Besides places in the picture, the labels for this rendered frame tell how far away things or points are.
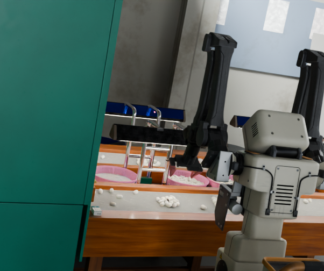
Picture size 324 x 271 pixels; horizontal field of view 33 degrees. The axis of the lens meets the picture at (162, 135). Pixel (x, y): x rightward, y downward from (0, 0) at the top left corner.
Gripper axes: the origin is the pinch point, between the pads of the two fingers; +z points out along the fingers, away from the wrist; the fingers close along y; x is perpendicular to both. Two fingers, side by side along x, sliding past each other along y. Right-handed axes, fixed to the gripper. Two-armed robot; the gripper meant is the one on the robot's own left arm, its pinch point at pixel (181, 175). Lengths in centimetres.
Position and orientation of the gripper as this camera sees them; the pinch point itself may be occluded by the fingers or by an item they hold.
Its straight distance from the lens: 237.3
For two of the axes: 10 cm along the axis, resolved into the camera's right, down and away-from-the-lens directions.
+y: -9.4, -1.0, -3.1
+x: 1.7, 6.7, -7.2
